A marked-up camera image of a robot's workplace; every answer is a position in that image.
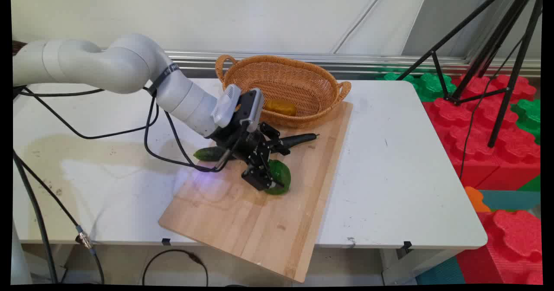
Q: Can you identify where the woven wicker basket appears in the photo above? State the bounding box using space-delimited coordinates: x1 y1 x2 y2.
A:
215 54 352 129

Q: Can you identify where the thick black cable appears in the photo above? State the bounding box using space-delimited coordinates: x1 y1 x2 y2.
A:
13 150 59 284

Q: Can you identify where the black cable with metal connector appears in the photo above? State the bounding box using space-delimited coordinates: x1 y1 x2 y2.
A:
16 156 106 284

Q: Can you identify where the aluminium wall rail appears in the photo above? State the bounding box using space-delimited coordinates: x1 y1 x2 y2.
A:
164 50 541 79

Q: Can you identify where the black velcro arm strap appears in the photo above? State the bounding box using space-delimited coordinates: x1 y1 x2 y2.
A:
148 63 180 97

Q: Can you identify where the thin black tripod cable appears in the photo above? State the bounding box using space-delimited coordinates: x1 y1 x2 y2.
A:
458 36 526 181

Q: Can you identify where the large red foam block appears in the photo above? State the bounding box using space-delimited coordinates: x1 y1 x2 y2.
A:
422 74 541 190

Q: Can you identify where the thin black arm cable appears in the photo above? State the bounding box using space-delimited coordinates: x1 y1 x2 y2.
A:
144 94 231 173
13 85 160 140

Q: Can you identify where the green foam block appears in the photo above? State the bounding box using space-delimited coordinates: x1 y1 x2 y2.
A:
511 98 542 145
376 68 457 103

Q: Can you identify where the orange foam piece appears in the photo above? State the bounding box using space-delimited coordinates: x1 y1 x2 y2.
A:
464 186 492 213

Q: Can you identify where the teal foam mat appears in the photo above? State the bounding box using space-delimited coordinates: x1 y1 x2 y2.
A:
478 190 541 212

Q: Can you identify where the black looped cable under table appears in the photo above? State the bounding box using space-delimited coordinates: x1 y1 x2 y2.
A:
142 249 209 286

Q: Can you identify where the long dark green cucumber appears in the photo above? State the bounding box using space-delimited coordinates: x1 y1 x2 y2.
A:
193 133 320 162

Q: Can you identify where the white table leg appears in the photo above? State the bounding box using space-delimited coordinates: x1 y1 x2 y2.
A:
381 247 460 286

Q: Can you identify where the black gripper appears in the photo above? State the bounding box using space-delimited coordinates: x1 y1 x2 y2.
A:
210 122 291 192

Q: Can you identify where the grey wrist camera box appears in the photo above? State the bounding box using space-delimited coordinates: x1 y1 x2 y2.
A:
236 88 265 133

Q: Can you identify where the black camera tripod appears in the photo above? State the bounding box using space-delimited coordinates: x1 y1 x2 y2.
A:
396 0 544 149

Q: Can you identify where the green bell pepper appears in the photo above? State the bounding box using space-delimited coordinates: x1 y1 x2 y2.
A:
264 159 292 195

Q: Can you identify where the wooden cutting board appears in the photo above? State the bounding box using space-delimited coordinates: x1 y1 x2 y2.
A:
158 101 354 283

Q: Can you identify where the yellow-brown potato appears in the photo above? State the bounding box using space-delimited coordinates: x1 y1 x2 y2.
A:
264 99 298 117

